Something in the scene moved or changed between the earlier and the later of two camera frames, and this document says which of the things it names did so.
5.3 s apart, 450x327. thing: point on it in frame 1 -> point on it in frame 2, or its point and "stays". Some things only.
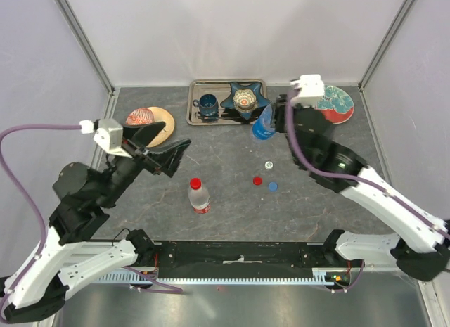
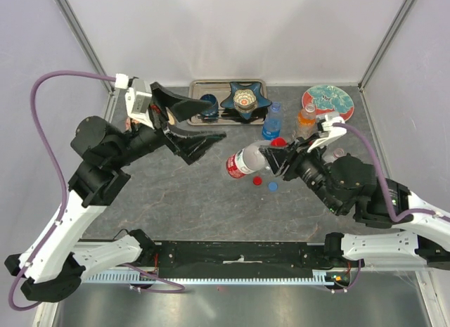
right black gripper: [280, 112] -> [278, 157]
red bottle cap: [257, 180] stays
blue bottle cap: [273, 186] stays
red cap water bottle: [199, 198] -> [250, 159]
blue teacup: [208, 105] stays
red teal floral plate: [337, 105] stays
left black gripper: [169, 155] -> [193, 144]
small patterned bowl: [245, 100] stays
